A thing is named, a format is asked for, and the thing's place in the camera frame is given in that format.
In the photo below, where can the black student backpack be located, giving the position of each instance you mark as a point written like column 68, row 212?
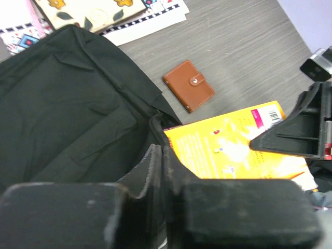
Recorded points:
column 76, row 109

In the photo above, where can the brown leather wallet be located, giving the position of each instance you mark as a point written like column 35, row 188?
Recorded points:
column 188, row 85

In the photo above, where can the orange paperback book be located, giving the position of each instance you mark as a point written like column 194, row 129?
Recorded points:
column 219, row 147

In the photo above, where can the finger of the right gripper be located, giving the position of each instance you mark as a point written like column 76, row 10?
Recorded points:
column 306, row 132

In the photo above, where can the square floral ceramic plate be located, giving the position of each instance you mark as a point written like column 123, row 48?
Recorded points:
column 92, row 15

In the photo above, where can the patterned white placemat cloth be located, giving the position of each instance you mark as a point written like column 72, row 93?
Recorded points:
column 159, row 15

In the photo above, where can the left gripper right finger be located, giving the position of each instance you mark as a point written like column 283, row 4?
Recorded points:
column 235, row 213

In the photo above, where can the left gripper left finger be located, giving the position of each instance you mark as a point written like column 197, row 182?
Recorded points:
column 123, row 214

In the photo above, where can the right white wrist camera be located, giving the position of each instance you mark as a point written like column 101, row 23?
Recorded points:
column 318, row 66

